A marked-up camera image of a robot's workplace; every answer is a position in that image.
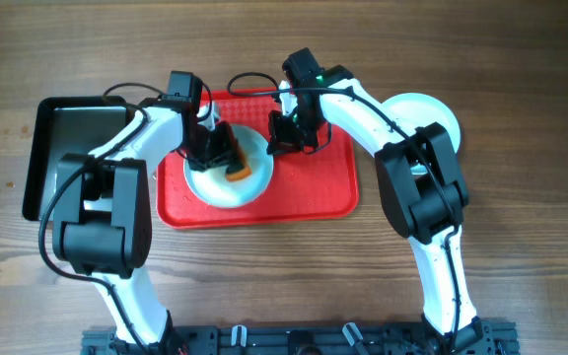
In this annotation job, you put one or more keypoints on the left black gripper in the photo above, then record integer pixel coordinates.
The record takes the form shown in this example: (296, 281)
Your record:
(225, 151)

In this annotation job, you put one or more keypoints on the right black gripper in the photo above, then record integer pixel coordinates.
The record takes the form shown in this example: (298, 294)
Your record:
(281, 141)

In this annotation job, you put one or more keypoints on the light blue plate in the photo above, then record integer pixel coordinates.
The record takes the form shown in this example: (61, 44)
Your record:
(413, 110)
(212, 188)

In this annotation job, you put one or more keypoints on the orange green sponge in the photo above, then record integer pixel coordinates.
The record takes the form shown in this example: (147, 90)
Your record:
(238, 166)

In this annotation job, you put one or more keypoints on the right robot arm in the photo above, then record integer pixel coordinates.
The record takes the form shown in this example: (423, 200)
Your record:
(422, 189)

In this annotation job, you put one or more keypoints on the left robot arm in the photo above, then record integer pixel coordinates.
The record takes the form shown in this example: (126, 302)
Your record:
(102, 224)

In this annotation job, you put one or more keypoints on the red plastic tray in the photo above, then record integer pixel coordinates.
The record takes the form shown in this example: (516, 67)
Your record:
(303, 187)

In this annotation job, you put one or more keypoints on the black water tray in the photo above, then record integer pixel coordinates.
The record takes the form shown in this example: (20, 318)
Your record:
(65, 125)

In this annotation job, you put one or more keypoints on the black mounting rail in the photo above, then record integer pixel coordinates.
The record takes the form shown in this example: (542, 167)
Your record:
(484, 336)

